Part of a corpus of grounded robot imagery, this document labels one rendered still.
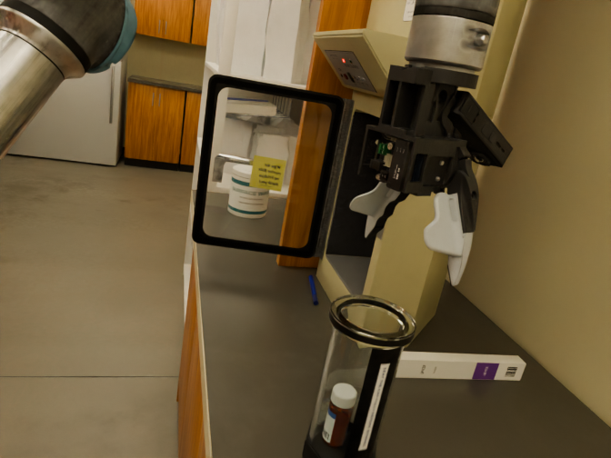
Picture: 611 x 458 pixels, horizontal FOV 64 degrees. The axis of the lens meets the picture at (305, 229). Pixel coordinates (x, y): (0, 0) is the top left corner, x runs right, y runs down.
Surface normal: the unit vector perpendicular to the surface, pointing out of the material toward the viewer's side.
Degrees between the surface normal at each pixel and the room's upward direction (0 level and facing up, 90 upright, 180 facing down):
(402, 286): 90
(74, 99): 90
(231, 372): 0
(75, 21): 80
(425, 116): 89
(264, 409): 0
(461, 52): 90
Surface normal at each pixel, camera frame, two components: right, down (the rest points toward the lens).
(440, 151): 0.55, 0.34
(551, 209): -0.96, -0.08
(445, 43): -0.32, 0.24
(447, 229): 0.55, -0.16
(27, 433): 0.18, -0.93
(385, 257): 0.23, 0.35
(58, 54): 0.25, 0.79
